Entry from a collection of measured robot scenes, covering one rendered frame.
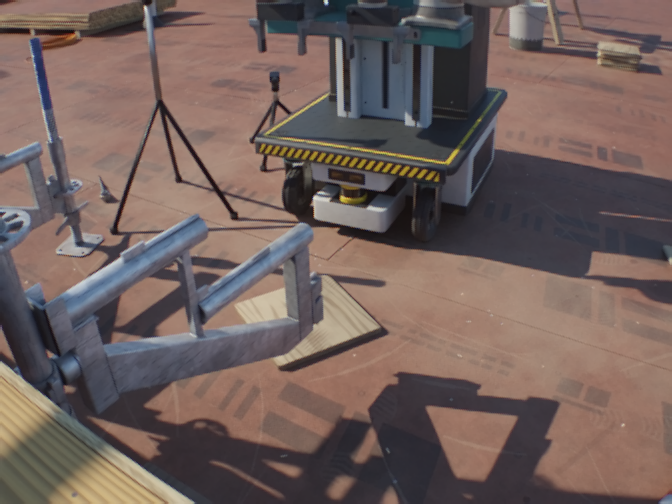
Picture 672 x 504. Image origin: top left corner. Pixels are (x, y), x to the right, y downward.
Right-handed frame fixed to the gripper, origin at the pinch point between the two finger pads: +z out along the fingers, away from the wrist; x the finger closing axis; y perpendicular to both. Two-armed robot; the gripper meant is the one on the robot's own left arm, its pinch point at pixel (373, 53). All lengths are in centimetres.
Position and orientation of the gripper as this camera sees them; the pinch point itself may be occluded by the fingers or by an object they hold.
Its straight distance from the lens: 168.1
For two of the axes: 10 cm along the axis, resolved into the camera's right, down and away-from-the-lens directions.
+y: -4.2, 4.8, -7.7
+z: 0.2, 8.6, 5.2
